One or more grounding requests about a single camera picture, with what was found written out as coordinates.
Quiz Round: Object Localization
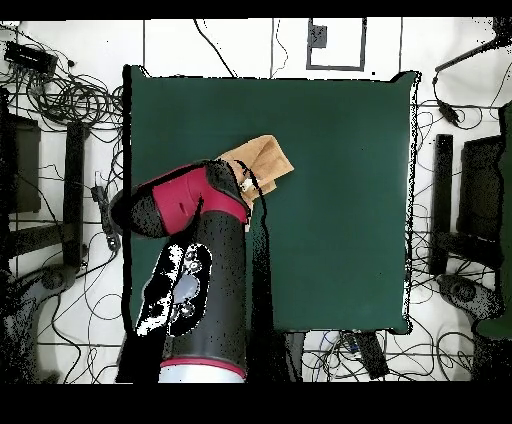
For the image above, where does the tan terry towel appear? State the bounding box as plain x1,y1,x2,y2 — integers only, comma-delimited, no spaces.
215,134,295,233

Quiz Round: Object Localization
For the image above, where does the black flat panel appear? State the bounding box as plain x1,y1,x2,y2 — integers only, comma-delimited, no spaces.
0,113,42,215
457,135,506,241

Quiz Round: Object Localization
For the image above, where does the dark green tablecloth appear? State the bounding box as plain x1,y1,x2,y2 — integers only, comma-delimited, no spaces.
121,63,421,339

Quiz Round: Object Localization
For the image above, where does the black power strip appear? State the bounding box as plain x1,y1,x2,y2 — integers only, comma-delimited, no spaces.
90,184,122,252
350,330,390,380

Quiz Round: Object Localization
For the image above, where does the black upright bar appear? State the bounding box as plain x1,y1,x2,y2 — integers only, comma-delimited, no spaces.
429,133,454,276
62,121,88,268

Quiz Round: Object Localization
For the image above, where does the small grey square plate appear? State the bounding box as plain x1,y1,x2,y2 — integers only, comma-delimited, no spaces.
307,24,328,49

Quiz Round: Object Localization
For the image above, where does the black power adapter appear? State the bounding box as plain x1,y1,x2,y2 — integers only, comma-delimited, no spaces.
436,99,462,128

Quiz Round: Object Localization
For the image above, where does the black crossbar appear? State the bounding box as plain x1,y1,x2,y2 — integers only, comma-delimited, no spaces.
451,229,503,267
0,221,67,259

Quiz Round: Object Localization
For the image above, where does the black tripod leg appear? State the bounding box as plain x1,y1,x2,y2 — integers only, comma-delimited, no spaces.
434,16,512,74

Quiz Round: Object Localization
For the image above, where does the black box device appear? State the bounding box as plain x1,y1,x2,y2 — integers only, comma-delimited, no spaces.
3,40,59,76

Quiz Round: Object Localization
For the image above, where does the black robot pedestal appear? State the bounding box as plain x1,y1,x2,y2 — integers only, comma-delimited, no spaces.
275,329,308,383

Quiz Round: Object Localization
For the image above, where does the grey square frame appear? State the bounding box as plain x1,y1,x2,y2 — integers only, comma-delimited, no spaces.
306,17,368,72

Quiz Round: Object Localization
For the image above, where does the black cable tangle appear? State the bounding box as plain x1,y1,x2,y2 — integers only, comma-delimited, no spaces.
0,23,125,133

